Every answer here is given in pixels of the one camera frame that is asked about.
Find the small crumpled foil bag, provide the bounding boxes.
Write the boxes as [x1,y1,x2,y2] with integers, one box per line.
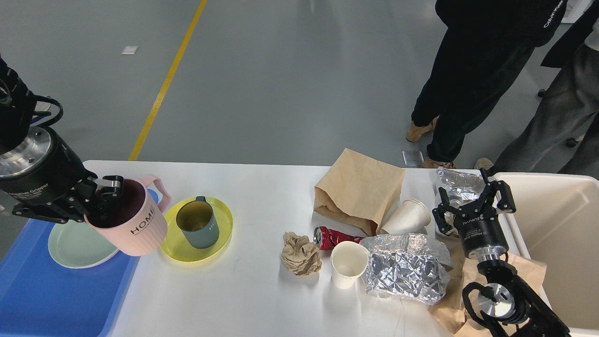
[436,167,485,209]

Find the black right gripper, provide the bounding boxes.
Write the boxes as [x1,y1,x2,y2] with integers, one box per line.
[434,168,517,258]

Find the brown paper bag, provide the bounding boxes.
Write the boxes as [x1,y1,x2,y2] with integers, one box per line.
[313,148,407,236]

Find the pale green plate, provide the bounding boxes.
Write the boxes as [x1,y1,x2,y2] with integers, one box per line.
[47,220,118,269]

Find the crumpled brown paper ball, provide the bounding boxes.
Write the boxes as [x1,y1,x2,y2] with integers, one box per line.
[281,232,322,277]

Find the large crumpled foil sheet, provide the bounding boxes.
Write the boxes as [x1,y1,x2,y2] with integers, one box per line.
[360,233,453,306]

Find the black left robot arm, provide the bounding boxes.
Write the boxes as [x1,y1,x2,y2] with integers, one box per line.
[0,60,124,228]

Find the upright white paper cup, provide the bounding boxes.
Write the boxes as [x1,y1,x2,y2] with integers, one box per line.
[331,241,370,289]

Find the tipped white paper cup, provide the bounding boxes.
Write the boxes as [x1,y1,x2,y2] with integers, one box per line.
[377,198,431,234]

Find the person in black clothes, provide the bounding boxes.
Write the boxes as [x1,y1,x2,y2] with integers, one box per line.
[406,0,567,169]

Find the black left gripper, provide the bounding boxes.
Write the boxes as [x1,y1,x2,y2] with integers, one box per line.
[1,126,124,224]

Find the dark green mug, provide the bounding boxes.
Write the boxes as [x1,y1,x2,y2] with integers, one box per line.
[176,196,220,249]

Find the flat brown paper sheet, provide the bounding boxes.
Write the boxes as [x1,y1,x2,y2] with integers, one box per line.
[429,245,547,337]

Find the pink ribbed mug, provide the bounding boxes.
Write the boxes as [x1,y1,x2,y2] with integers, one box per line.
[84,174,171,256]

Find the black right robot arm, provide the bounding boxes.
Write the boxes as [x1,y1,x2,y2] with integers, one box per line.
[432,169,570,337]

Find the person in grey trousers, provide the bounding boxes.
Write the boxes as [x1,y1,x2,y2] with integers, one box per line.
[475,0,599,178]

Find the crushed red soda can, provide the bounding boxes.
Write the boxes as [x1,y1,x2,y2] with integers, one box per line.
[313,226,365,251]

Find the beige plastic bin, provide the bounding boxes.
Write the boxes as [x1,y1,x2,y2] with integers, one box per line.
[495,173,599,337]

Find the yellow plastic plate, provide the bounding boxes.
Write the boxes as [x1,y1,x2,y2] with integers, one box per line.
[160,196,234,263]

